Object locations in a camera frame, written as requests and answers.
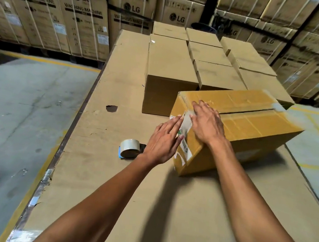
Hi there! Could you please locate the person's right hand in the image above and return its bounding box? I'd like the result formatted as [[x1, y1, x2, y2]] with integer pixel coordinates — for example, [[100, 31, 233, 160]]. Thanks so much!
[[186, 99, 235, 150]]

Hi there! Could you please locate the person's left hand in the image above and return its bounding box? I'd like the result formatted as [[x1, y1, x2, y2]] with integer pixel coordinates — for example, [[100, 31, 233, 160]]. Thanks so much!
[[140, 111, 188, 168]]

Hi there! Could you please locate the clear tape strip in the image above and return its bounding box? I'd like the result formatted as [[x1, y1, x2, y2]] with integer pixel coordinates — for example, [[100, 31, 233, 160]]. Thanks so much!
[[177, 110, 195, 138]]

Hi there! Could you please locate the blue dispenser with tape roll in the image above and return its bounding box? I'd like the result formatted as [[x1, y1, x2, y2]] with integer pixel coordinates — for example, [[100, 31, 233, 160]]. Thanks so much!
[[117, 137, 148, 162]]

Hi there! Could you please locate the yellow-brown cardboard box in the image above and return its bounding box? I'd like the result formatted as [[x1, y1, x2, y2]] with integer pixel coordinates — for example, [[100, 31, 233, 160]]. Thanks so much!
[[162, 79, 309, 190]]

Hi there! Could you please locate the person's left forearm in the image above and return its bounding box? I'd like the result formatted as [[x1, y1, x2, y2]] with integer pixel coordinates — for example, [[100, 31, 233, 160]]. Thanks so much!
[[31, 142, 163, 242]]

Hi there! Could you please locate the person's right forearm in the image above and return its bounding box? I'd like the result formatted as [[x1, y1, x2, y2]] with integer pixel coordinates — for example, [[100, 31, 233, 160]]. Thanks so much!
[[197, 137, 319, 242]]

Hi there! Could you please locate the stack of plain cardboard cartons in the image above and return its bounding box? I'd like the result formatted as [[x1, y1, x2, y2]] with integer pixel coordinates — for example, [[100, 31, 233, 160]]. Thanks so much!
[[140, 20, 303, 131]]

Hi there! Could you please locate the dark round bin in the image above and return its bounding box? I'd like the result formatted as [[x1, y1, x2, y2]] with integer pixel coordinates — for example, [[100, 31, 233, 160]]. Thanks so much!
[[190, 22, 218, 34]]

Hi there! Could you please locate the wall of large printed cartons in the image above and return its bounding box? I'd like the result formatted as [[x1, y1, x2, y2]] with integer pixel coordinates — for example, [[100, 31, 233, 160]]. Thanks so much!
[[0, 0, 319, 105]]

